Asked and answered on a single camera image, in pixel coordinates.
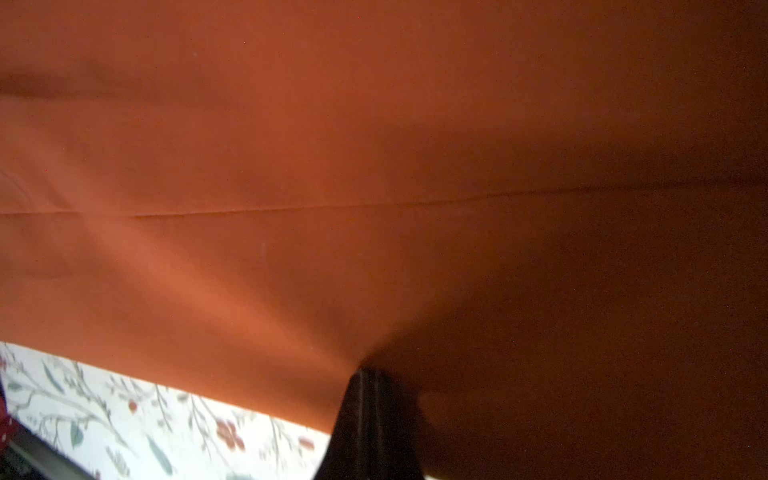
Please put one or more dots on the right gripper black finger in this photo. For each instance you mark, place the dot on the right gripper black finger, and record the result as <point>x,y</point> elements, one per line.
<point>369,440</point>

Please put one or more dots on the rust orange skirt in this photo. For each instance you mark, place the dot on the rust orange skirt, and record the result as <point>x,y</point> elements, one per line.
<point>548,219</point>

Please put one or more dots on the floral table mat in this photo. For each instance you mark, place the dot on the floral table mat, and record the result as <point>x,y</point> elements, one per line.
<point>118,427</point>

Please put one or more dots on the dark red polka-dot skirt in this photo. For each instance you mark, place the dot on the dark red polka-dot skirt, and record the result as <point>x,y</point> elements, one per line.
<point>8,426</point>

